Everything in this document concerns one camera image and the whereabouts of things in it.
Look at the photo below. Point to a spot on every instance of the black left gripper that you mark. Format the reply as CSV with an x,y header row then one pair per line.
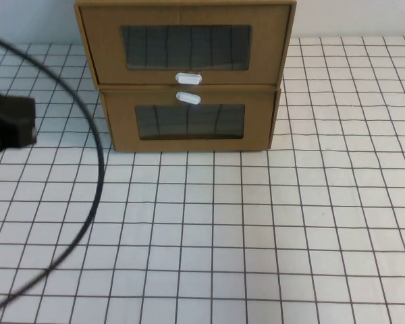
x,y
10,125

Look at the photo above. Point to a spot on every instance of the brown cardboard drawer, small window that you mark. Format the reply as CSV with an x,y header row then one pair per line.
x,y
121,128

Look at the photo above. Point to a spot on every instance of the brown cardboard shell, smaller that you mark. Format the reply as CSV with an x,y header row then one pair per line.
x,y
138,88

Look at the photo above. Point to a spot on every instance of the upper cardboard drawer with window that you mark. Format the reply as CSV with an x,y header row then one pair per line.
x,y
189,2

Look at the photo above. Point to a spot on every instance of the white grid tablecloth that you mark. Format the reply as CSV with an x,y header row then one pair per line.
x,y
222,253

